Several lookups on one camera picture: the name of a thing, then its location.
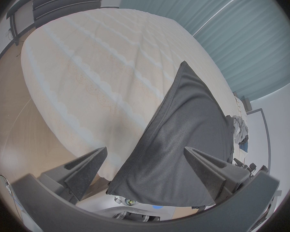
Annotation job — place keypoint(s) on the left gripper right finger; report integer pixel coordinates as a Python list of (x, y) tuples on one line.
[(212, 175)]

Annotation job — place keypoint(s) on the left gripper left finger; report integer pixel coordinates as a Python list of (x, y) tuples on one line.
[(82, 170)]

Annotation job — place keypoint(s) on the black T-shirt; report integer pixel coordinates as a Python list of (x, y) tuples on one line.
[(183, 129)]

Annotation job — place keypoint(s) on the bed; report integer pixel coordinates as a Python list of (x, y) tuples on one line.
[(99, 69)]

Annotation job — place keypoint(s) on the dark blue garment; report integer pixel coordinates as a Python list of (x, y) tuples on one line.
[(244, 146)]

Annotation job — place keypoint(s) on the grey garment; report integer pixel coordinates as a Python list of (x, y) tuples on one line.
[(239, 127)]

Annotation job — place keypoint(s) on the white printed pillow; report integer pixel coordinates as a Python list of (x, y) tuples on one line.
[(238, 104)]

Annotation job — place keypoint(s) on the grey bedside table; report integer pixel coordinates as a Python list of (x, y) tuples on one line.
[(246, 104)]

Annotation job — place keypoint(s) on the blue-green curtain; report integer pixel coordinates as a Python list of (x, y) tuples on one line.
[(164, 3), (251, 52)]

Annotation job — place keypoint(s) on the black chest of drawers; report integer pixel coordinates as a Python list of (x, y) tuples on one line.
[(70, 1)]

